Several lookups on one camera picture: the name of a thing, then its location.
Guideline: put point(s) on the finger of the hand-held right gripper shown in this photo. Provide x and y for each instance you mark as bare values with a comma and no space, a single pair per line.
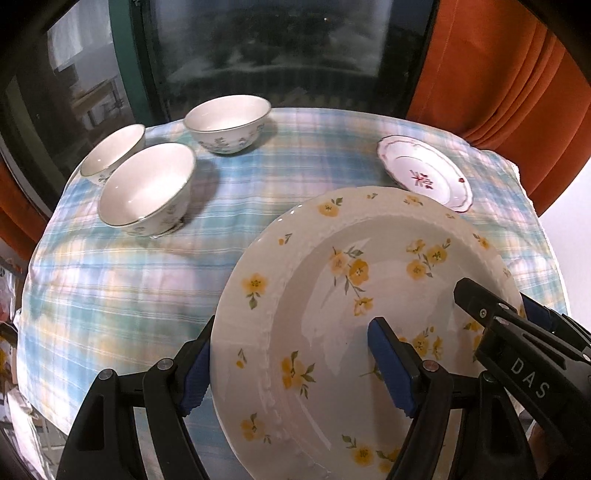
485,302
542,314

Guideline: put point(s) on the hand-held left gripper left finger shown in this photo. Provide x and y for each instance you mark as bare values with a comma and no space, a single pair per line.
196,369

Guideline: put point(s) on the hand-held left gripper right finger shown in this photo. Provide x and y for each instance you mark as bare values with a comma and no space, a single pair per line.
388,364

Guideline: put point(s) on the yellow floral plate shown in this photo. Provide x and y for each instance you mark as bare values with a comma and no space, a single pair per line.
323,258

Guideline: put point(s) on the white floral bowl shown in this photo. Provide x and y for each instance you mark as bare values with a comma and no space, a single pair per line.
147,189
228,121
111,150

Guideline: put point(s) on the plaid pastel tablecloth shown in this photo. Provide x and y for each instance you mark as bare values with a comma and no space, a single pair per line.
152,286

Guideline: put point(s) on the small pink floral plate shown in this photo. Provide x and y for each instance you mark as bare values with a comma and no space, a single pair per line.
425,166

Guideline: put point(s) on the orange curtain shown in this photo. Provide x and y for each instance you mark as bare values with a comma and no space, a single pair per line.
18,207
498,78

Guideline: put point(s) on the glass window pane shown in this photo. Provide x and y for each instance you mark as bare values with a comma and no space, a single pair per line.
286,50
60,92

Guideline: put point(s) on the green window frame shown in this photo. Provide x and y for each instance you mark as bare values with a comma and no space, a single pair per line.
131,60

